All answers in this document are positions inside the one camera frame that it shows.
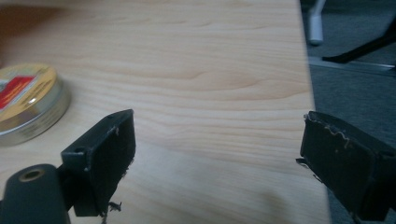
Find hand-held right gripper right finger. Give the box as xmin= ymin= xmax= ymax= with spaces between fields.
xmin=295 ymin=110 xmax=396 ymax=222

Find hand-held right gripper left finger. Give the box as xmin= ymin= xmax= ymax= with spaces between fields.
xmin=60 ymin=108 xmax=137 ymax=217

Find round metal tin yellow lid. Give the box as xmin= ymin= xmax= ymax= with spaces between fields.
xmin=0 ymin=63 xmax=72 ymax=147

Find black stand leg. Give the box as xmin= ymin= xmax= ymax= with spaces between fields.
xmin=321 ymin=15 xmax=396 ymax=64

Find white stand leg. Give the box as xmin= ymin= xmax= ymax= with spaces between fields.
xmin=307 ymin=0 xmax=327 ymax=47

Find metal floor rail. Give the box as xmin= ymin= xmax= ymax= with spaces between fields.
xmin=307 ymin=56 xmax=396 ymax=77

